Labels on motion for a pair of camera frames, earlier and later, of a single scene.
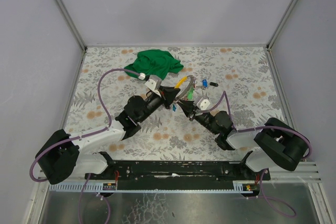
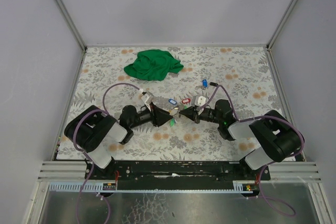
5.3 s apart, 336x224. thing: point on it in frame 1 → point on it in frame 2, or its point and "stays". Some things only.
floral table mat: [241, 77] stays
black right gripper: [193, 112] → [196, 114]
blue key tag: [205, 83] stays
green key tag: [190, 94] → [172, 122]
